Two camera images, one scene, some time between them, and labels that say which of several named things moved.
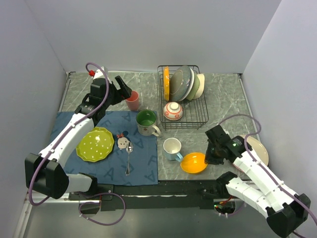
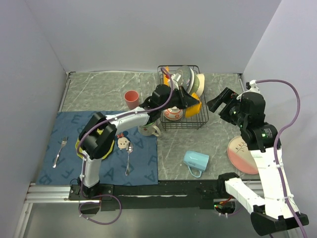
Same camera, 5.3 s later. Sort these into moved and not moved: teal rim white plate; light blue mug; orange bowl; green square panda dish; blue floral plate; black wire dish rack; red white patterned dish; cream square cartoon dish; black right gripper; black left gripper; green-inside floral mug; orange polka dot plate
Moved: light blue mug; black left gripper; black right gripper; orange bowl
Not moved: green square panda dish; green-inside floral mug; black wire dish rack; cream square cartoon dish; blue floral plate; orange polka dot plate; red white patterned dish; teal rim white plate
